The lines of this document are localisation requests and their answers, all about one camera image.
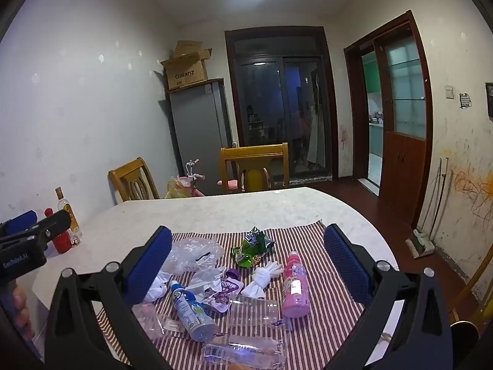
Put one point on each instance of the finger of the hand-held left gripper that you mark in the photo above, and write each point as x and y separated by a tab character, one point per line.
57	221
21	219

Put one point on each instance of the small wall sticker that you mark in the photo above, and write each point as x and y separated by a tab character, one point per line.
465	100

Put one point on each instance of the large clear plastic bag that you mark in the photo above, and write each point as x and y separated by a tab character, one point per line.
188	254

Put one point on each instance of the grey refrigerator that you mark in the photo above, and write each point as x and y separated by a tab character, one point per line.
200	123

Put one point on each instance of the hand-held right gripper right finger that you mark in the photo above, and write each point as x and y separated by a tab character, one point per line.
346	266

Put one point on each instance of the yellow plastic object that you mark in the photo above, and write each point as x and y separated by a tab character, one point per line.
254	179

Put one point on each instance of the black wall box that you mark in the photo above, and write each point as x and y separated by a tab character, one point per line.
489	100

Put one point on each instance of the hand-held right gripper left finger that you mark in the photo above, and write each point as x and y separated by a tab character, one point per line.
152	266

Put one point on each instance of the clear liquor bottle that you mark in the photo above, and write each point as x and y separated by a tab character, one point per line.
59	200

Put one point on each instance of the clear plastic wrapper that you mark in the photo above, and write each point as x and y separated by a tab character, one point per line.
206	279

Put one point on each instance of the wooden glass-panel partition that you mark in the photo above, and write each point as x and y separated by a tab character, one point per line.
404	154

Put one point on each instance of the patterned door mat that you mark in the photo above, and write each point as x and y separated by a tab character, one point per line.
308	179

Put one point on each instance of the crushed clear plastic bottle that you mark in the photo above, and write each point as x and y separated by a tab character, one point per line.
242	352

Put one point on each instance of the yellow plastic bag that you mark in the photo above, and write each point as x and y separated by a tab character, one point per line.
177	189

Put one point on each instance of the pink drink bottle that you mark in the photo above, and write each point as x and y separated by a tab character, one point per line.
295	293

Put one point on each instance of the small clear plastic bag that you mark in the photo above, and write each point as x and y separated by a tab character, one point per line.
154	320

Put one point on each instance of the white light switch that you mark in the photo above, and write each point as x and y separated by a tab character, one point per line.
449	92

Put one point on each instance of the large cardboard box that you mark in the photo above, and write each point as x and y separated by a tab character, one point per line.
185	71

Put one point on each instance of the blue drink bottle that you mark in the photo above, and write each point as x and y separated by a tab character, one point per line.
188	310

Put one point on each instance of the dustpan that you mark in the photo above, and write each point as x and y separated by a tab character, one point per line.
418	244

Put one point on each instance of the knotted white tissue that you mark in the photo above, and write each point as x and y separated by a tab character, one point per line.
265	275

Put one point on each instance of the pink tricycle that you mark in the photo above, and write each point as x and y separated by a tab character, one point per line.
190	173

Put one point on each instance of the dark glass sliding door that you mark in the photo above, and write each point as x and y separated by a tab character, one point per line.
281	111

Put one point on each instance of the purple drink pouch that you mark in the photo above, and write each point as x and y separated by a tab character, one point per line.
223	289

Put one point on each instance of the green snack packet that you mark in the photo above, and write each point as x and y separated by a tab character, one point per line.
252	250

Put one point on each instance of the clear plastic tray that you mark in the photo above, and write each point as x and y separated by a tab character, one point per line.
254	310

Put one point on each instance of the green kitchen cabinet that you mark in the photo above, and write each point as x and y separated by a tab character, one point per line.
370	73

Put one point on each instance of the wooden chair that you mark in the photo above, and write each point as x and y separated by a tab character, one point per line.
468	289
131	185
254	154

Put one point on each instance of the thin metal rods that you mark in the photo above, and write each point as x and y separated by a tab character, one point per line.
439	196

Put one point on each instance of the person's left hand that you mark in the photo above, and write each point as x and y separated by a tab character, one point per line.
20	308

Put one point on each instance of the red striped cloth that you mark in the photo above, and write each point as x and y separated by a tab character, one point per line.
331	327

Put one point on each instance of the red liquor bottle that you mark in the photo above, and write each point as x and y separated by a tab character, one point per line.
61	241

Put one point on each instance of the flat cardboard box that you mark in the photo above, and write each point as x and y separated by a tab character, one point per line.
188	48

